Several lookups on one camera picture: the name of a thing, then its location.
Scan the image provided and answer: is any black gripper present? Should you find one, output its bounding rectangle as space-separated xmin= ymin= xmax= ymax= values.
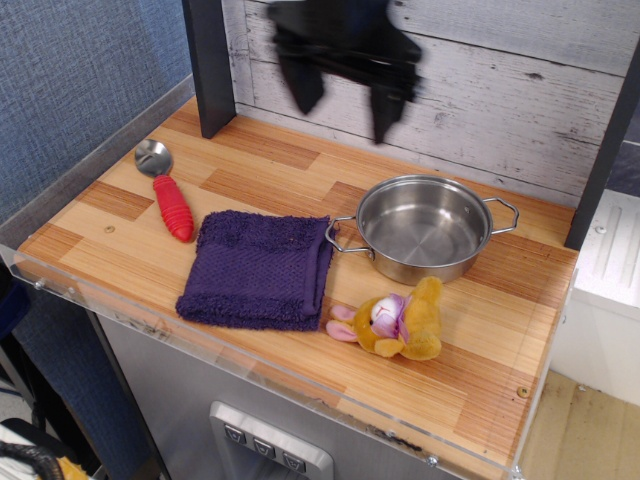
xmin=267 ymin=1 xmax=422 ymax=145

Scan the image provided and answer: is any red handled metal spoon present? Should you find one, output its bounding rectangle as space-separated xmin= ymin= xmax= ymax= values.
xmin=134 ymin=139 xmax=195 ymax=243

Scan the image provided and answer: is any purple folded cloth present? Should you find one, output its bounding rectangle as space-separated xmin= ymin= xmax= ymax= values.
xmin=176 ymin=210 xmax=333 ymax=332

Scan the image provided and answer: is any stainless steel pot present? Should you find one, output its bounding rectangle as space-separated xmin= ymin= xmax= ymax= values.
xmin=325 ymin=174 xmax=520 ymax=285

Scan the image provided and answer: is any yellow plush bunny toy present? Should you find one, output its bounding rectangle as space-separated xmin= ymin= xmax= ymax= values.
xmin=326 ymin=276 xmax=443 ymax=361

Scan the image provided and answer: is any white appliance at right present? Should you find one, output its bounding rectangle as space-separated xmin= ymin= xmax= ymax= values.
xmin=550 ymin=190 xmax=639 ymax=405

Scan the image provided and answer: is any silver dispenser panel with buttons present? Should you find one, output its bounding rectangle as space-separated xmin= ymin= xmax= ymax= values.
xmin=209 ymin=401 xmax=334 ymax=479

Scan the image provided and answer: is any clear acrylic edge guard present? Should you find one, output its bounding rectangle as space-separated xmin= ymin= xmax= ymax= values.
xmin=1 ymin=79 xmax=577 ymax=479

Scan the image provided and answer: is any yellow black object bottom left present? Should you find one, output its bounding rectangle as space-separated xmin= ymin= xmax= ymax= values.
xmin=1 ymin=441 xmax=91 ymax=480

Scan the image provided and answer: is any dark grey left post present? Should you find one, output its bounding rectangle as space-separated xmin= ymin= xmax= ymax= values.
xmin=182 ymin=0 xmax=236 ymax=139

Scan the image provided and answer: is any dark grey post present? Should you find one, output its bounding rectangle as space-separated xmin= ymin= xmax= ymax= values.
xmin=182 ymin=0 xmax=236 ymax=139
xmin=564 ymin=43 xmax=639 ymax=250

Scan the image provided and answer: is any dark grey right post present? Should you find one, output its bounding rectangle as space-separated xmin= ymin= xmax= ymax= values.
xmin=564 ymin=43 xmax=639 ymax=250

